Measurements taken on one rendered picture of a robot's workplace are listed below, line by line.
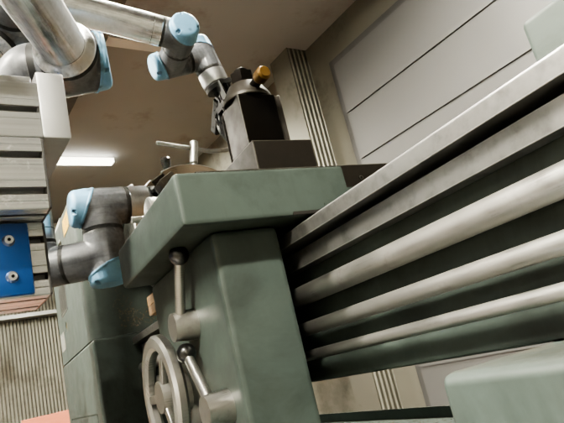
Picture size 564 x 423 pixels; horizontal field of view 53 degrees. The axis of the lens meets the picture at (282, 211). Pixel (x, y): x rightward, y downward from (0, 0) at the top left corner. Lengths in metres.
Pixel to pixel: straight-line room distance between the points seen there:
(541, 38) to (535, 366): 0.26
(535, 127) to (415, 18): 4.34
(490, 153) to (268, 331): 0.31
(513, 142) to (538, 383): 0.17
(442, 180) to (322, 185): 0.23
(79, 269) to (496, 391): 0.87
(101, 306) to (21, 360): 8.63
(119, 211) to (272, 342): 0.58
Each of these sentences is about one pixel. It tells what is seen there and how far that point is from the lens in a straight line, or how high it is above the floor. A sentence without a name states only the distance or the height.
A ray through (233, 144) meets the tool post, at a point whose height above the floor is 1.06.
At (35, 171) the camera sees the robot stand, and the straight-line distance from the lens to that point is 0.71.
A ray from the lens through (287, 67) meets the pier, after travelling 5.63.
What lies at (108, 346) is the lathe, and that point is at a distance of 1.42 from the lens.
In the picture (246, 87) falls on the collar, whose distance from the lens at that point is 0.90.
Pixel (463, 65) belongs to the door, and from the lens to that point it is 4.36.
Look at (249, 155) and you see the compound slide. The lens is 0.82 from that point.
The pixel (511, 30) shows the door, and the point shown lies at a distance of 4.19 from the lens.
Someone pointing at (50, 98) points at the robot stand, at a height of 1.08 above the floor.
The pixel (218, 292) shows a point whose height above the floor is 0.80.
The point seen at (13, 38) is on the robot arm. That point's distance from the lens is 1.55.
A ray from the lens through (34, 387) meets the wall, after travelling 10.04.
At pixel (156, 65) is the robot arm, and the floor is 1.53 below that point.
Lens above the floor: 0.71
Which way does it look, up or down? 15 degrees up
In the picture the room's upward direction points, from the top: 14 degrees counter-clockwise
